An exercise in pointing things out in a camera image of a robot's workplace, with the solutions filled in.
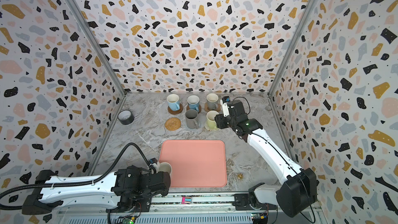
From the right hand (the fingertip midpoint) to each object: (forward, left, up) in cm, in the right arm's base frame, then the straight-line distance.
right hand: (219, 114), depth 79 cm
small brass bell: (-24, -11, -22) cm, 35 cm away
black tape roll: (+13, +63, -23) cm, 68 cm away
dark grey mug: (+6, +16, -16) cm, 23 cm away
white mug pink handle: (-22, +27, -15) cm, 38 cm away
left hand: (-32, +21, -13) cm, 41 cm away
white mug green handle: (+7, +5, -14) cm, 17 cm away
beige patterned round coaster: (+6, +7, -23) cm, 25 cm away
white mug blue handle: (+25, +31, -17) cm, 43 cm away
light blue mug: (+22, +16, -16) cm, 32 cm away
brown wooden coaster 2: (+22, +21, -22) cm, 37 cm away
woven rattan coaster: (+9, +30, -23) cm, 39 cm away
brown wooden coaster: (+19, +28, -23) cm, 41 cm away
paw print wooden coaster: (+24, +8, -24) cm, 35 cm away
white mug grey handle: (+21, +4, -14) cm, 26 cm away
